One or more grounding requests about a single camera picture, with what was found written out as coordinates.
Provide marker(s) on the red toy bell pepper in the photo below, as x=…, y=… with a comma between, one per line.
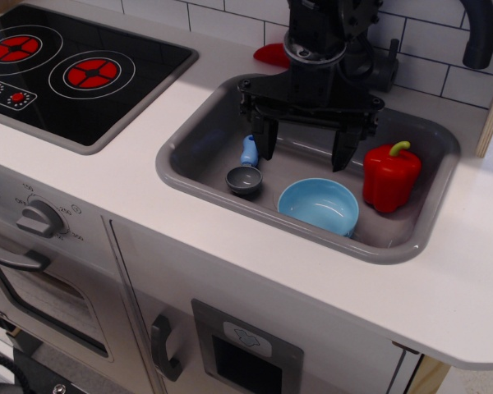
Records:
x=390, y=172

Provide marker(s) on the grey oven knob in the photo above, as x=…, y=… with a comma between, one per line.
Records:
x=40, y=219

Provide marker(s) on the grey sink basin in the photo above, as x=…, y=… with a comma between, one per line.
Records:
x=197, y=158

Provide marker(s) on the red object behind sink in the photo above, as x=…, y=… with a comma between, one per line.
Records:
x=272, y=54

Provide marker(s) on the grey oven door handle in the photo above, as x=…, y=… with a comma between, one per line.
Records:
x=30, y=261

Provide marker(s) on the light blue bowl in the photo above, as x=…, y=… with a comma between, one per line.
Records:
x=322, y=203

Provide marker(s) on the grey dispenser panel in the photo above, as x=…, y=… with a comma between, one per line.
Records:
x=244, y=357

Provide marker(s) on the dark grey faucet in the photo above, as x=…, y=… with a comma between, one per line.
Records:
x=432, y=38

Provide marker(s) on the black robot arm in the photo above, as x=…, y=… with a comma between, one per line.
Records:
x=324, y=19

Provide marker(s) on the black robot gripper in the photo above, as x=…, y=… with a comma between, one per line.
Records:
x=326, y=84

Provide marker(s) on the black toy stovetop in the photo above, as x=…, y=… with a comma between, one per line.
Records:
x=76, y=83

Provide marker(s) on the oven door window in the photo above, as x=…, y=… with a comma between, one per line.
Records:
x=43, y=303

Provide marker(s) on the blue handled grey spoon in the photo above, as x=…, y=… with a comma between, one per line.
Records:
x=246, y=178

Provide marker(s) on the grey cabinet door handle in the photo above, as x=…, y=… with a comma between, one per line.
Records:
x=169, y=367

